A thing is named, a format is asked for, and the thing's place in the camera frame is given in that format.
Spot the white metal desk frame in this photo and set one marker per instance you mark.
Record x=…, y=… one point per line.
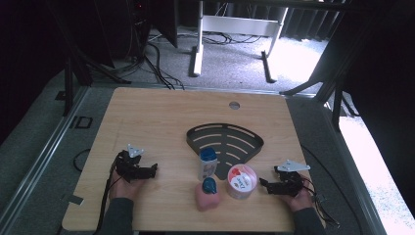
x=239, y=25

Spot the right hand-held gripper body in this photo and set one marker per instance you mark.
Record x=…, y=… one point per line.
x=292, y=184

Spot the white bottle with blue cap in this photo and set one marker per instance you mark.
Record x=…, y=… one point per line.
x=207, y=164

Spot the black tape strip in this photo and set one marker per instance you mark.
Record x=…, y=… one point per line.
x=73, y=199

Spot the round grey table grommet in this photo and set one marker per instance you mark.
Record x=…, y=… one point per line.
x=234, y=105

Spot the pink tub with white label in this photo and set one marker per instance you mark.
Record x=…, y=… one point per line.
x=241, y=182

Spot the black angled metal stand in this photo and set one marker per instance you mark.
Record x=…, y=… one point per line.
x=326, y=86

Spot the black rectangular floor frame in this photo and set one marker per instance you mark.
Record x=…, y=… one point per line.
x=84, y=122

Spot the person's right hand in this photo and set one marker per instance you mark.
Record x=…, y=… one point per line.
x=301, y=200

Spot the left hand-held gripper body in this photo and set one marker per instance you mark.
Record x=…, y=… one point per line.
x=129, y=166

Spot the black computer tower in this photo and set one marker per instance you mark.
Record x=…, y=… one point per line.
x=130, y=29

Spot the black fan-shaped slotted rack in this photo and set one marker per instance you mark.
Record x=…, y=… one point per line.
x=241, y=140

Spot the person's left hand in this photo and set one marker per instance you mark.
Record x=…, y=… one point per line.
x=124, y=190

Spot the pink bottle with blue pump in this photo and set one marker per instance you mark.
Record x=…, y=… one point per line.
x=207, y=197

